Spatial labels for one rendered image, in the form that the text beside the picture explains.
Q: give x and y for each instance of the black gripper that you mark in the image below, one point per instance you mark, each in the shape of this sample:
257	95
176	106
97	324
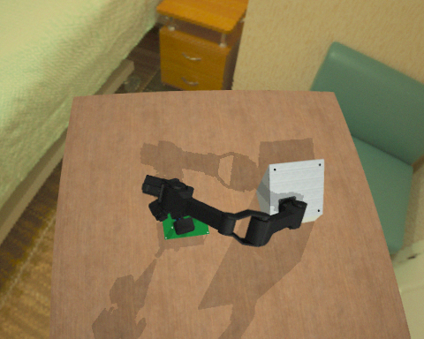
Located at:
183	225

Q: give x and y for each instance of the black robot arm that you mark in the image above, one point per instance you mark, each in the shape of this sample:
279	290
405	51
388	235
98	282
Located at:
176	197

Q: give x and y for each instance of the green circuit board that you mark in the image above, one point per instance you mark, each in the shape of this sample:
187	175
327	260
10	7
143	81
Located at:
200	228

